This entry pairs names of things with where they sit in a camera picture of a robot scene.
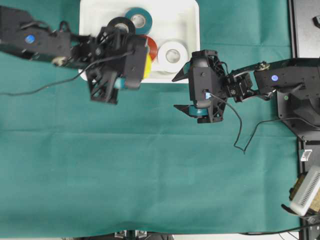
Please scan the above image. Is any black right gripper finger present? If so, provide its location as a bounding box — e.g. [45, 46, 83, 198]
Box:
[173, 104, 208, 119]
[172, 61, 191, 82]

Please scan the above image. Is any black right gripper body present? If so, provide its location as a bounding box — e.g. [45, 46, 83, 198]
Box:
[194, 50, 258, 124]

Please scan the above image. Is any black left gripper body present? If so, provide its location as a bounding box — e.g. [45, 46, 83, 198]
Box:
[70, 26, 138, 104]

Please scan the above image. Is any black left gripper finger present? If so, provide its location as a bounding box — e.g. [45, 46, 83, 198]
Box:
[113, 77, 125, 90]

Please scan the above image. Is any white tape roll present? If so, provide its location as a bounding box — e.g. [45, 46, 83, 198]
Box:
[157, 41, 189, 74]

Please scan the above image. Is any yellow tape roll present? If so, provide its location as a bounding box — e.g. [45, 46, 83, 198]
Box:
[143, 53, 153, 79]

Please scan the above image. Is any black tape roll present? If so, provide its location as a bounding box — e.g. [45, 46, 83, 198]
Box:
[107, 16, 136, 35]

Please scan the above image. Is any red tape roll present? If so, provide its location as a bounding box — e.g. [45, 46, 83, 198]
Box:
[140, 35, 158, 61]

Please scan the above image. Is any teal tape roll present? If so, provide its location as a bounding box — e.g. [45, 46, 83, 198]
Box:
[125, 7, 153, 35]

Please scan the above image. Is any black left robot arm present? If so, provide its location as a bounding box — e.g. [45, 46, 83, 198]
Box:
[0, 6, 152, 104]

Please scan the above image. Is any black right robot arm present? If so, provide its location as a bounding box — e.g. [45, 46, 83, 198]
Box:
[173, 50, 320, 126]

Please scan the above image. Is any green table cloth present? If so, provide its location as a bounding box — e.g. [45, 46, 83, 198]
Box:
[0, 0, 301, 238]

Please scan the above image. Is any silver vented box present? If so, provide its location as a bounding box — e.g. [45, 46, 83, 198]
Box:
[290, 165, 320, 217]

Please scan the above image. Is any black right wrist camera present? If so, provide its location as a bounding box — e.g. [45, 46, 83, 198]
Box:
[188, 50, 216, 109]

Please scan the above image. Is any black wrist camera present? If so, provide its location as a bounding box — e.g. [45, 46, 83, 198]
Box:
[123, 35, 149, 89]
[188, 50, 216, 109]

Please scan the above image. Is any black left camera cable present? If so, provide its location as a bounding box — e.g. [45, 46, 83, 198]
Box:
[0, 48, 136, 96]

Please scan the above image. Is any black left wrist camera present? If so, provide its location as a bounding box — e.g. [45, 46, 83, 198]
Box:
[123, 35, 149, 89]

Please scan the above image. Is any black thin cable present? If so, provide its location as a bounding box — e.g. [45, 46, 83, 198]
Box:
[207, 93, 320, 155]

